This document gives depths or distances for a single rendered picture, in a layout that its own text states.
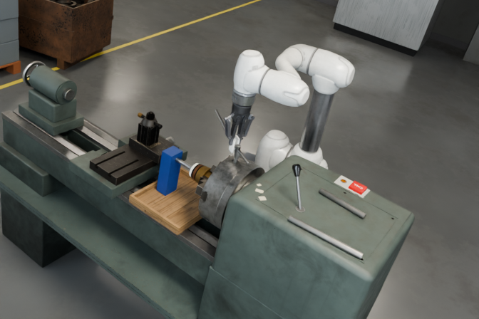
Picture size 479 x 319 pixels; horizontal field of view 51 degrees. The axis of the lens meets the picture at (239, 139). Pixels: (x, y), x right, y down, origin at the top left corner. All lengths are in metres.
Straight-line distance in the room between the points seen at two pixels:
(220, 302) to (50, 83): 1.40
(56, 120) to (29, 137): 0.17
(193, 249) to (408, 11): 6.87
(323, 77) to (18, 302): 2.03
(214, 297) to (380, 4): 7.00
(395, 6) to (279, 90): 6.87
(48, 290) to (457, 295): 2.70
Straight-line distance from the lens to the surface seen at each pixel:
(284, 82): 1.80
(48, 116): 2.82
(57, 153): 2.69
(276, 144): 2.66
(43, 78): 2.80
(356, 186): 2.10
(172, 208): 2.32
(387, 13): 8.63
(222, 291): 2.14
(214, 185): 2.02
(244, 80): 1.85
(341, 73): 2.30
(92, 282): 3.18
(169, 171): 2.31
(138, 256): 2.57
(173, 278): 2.49
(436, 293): 3.87
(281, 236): 1.81
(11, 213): 3.28
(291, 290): 1.92
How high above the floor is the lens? 2.35
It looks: 30 degrees down
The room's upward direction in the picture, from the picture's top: 13 degrees clockwise
